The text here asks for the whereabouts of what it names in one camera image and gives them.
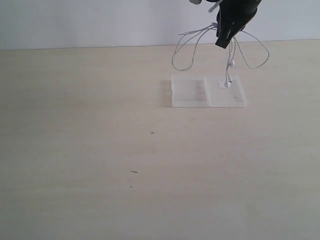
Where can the clear open plastic case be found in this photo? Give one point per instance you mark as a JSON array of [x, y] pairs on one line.
[[199, 91]]

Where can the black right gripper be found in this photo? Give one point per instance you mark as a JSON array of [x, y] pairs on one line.
[[232, 17]]

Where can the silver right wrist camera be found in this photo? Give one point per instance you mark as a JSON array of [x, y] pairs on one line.
[[195, 2]]

